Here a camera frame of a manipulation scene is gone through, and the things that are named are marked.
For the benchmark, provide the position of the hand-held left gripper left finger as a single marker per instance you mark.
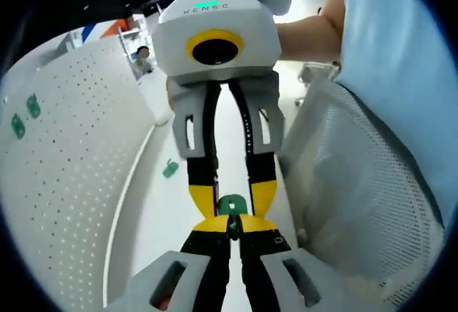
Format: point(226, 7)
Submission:
point(200, 276)

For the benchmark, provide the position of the white wall shelf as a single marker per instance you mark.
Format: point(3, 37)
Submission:
point(136, 33)

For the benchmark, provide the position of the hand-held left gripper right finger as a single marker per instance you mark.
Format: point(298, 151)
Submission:
point(275, 276)

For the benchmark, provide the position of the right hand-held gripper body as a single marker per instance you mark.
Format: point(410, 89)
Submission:
point(214, 22)

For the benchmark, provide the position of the person in light-blue shirt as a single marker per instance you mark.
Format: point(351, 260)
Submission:
point(393, 76)

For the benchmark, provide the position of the green hook assembly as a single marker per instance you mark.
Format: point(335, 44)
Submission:
point(18, 126)
point(230, 206)
point(170, 169)
point(34, 106)

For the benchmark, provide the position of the red blue striped banner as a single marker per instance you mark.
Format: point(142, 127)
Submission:
point(103, 29)

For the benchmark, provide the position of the white mesh office chair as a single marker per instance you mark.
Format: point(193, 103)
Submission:
point(358, 190)

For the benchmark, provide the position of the white perforated mounting plate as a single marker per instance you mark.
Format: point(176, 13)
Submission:
point(71, 165)

